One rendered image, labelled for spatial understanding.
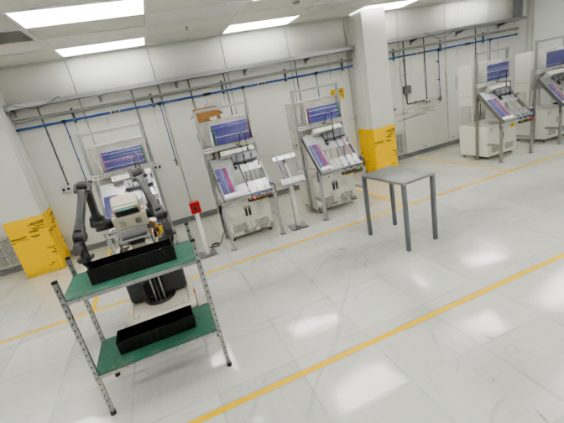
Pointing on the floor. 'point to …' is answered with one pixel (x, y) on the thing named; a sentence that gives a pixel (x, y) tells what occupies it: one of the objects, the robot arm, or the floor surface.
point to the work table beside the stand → (389, 174)
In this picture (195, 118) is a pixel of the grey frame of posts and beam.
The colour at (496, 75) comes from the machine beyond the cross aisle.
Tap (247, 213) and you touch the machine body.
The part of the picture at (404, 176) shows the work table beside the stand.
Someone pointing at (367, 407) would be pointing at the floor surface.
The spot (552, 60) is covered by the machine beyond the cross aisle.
